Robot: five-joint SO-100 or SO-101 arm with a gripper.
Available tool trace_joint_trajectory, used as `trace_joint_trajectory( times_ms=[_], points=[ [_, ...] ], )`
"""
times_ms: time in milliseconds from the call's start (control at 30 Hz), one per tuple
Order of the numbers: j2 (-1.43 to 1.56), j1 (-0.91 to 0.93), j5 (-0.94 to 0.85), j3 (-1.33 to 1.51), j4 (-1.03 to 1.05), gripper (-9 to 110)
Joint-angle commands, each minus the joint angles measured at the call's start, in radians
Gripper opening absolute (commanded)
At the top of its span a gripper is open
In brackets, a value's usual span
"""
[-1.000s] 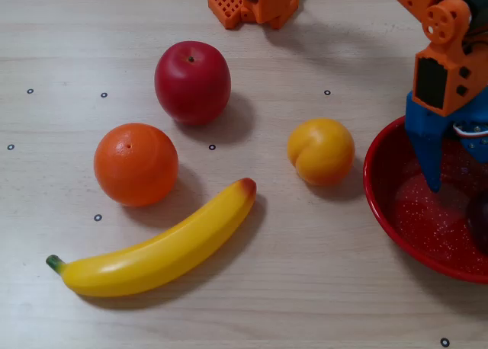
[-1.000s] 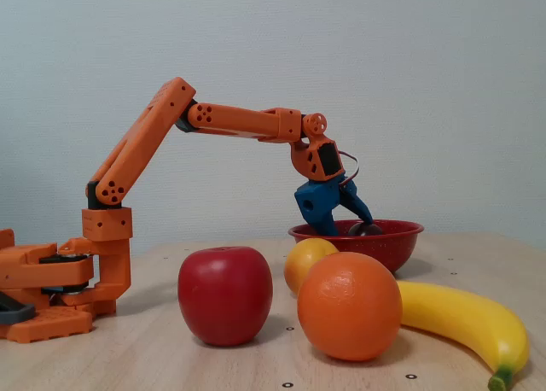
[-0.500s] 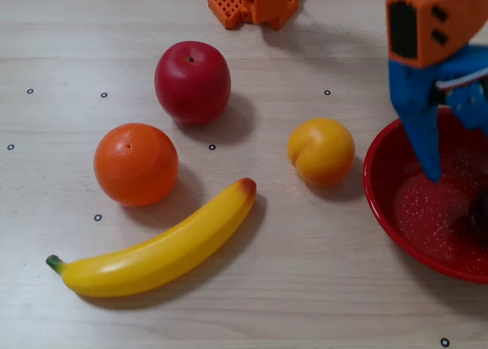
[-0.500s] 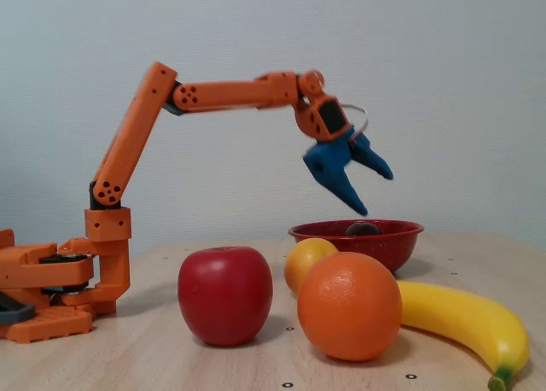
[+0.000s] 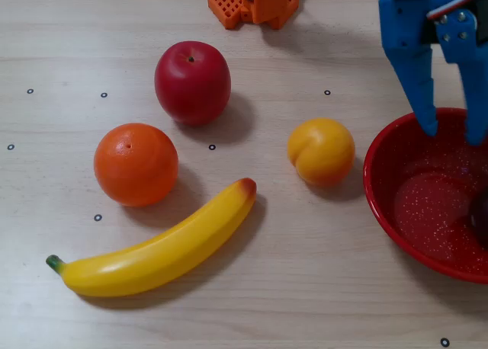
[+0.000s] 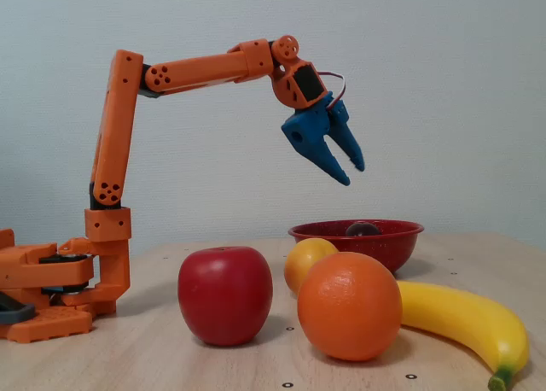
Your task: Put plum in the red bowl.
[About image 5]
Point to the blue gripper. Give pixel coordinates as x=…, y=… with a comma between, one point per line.
x=406, y=33

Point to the red speckled bowl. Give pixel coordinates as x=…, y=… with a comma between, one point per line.
x=419, y=212

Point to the red apple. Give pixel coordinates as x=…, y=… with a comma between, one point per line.
x=192, y=84

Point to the orange fruit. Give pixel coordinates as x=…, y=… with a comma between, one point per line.
x=136, y=165

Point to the yellow banana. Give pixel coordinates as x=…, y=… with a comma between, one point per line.
x=152, y=257

